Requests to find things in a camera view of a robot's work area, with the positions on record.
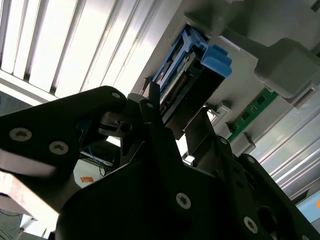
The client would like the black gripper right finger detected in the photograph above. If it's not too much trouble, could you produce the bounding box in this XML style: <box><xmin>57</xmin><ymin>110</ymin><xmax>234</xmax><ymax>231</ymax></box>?
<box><xmin>183</xmin><ymin>107</ymin><xmax>311</xmax><ymax>240</ymax></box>

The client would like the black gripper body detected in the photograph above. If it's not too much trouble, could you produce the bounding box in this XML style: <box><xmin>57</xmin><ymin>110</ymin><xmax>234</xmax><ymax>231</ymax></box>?
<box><xmin>54</xmin><ymin>159</ymin><xmax>241</xmax><ymax>240</ymax></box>

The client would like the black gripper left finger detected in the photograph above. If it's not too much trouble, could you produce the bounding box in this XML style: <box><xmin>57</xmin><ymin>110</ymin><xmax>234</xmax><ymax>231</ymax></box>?
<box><xmin>0</xmin><ymin>81</ymin><xmax>196</xmax><ymax>214</ymax></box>

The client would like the hard disk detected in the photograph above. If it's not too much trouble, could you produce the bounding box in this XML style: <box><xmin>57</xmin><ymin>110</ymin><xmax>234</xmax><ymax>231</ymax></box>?
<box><xmin>149</xmin><ymin>24</ymin><xmax>234</xmax><ymax>141</ymax></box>

